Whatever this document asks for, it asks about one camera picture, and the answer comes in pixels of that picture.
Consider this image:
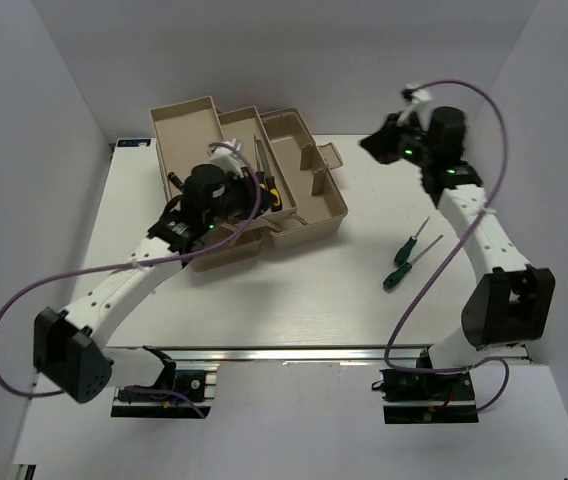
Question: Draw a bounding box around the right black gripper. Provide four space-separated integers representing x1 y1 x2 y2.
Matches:
357 112 433 170

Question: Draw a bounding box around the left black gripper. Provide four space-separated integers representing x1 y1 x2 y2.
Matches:
206 168 279 230

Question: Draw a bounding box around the small green-black screwdriver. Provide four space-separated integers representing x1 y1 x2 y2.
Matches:
167 172 183 192

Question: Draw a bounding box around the yellow-black file tool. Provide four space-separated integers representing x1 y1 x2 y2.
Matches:
254 137 269 191

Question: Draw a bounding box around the beige tool box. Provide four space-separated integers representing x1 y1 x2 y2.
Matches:
148 96 348 272

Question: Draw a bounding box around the green handle screwdriver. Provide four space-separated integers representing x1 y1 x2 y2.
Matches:
393 217 430 267
382 234 444 291

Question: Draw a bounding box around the yellow-black screwdriver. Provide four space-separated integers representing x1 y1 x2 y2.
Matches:
263 173 283 212

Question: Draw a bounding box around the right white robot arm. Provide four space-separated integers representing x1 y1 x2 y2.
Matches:
360 106 556 399

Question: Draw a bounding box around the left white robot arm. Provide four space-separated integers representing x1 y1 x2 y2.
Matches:
33 163 273 404

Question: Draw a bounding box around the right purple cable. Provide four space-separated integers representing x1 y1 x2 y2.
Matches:
383 78 511 414

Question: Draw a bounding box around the purple cable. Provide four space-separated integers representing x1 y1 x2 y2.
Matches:
383 78 511 414
0 142 265 419

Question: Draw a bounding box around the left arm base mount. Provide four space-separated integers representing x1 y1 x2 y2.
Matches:
111 363 217 419

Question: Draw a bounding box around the aluminium table frame rail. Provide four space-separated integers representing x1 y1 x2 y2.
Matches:
53 135 533 366

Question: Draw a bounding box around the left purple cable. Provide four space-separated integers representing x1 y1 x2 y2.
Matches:
0 142 265 419

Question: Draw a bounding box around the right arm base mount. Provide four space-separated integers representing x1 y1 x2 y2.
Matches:
371 369 479 425

